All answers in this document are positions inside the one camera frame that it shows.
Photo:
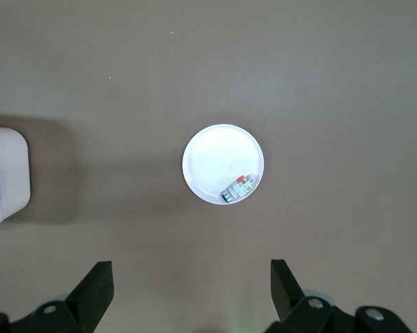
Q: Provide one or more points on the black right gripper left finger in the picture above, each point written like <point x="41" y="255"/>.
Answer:
<point x="86" y="298"/>

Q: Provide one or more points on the pale pink round plate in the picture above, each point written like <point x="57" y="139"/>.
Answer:
<point x="215" y="156"/>

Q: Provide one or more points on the white lidded box grey latches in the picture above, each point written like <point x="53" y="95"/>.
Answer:
<point x="10" y="166"/>

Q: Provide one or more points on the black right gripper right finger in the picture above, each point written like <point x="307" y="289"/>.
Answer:
<point x="288" y="298"/>

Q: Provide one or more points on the white green push-button switch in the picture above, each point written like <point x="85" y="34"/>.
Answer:
<point x="238" y="189"/>

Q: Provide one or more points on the brown table mat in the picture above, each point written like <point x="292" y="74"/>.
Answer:
<point x="125" y="69"/>

